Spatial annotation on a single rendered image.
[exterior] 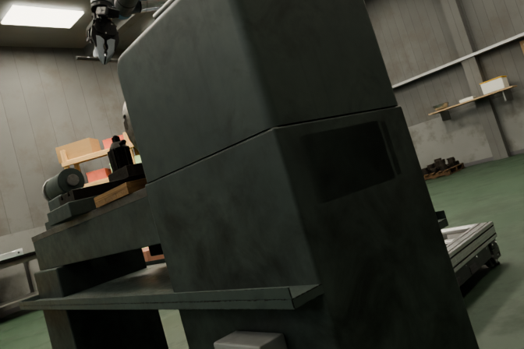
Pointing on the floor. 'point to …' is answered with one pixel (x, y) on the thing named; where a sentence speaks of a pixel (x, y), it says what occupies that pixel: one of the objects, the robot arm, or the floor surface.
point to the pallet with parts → (439, 168)
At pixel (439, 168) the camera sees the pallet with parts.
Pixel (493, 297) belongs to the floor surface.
